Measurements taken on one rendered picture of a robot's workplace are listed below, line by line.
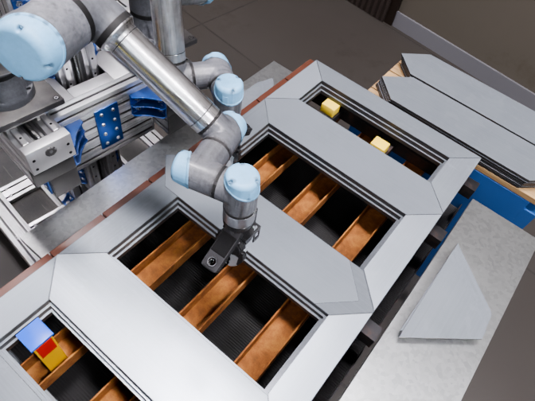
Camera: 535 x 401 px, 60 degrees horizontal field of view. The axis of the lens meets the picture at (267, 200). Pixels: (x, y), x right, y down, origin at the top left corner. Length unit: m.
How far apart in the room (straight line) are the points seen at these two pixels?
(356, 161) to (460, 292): 0.53
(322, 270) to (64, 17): 0.88
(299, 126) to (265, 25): 2.10
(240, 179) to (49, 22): 0.44
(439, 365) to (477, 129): 0.93
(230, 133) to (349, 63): 2.51
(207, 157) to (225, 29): 2.65
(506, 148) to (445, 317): 0.76
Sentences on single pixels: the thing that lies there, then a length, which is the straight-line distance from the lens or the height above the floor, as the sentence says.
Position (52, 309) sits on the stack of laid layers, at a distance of 1.32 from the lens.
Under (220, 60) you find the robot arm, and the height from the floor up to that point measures 1.20.
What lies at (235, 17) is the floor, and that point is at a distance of 3.72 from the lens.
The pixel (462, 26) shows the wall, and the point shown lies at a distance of 3.78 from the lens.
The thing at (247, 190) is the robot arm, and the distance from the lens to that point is 0.92.
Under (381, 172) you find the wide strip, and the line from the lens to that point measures 1.60.
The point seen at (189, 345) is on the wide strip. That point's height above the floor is 0.86.
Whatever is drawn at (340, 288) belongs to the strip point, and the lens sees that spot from 1.31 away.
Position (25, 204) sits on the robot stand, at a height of 0.21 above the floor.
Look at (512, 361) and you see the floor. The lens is 2.53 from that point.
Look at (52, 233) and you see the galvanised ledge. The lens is 1.62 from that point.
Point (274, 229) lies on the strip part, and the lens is 1.36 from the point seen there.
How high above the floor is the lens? 2.00
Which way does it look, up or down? 53 degrees down
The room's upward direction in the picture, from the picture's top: 13 degrees clockwise
